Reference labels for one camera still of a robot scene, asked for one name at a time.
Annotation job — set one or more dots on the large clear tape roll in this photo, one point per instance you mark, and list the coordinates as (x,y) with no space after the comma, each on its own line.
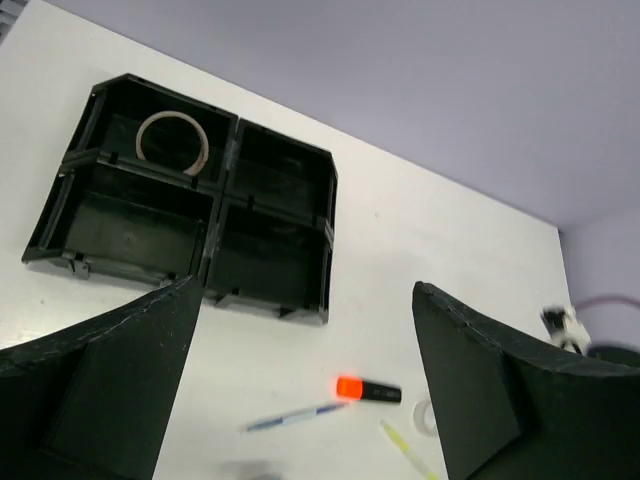
(173,141)

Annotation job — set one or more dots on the small clear tape roll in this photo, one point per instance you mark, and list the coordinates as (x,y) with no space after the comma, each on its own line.
(424,418)

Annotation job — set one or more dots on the yellow thin pen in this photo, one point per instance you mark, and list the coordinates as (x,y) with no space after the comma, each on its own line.
(416,462)

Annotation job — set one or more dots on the blue ballpoint pen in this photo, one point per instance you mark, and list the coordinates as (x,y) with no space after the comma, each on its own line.
(293,417)

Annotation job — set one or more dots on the orange highlighter marker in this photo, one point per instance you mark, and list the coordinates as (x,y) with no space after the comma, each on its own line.
(358,389)

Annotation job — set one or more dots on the black four-compartment organizer tray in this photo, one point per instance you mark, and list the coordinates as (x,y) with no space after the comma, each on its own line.
(256,226)

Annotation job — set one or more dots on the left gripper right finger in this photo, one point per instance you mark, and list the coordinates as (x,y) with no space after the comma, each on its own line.
(510,406)

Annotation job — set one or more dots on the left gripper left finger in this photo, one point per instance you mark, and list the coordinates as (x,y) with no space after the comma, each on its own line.
(93,400)

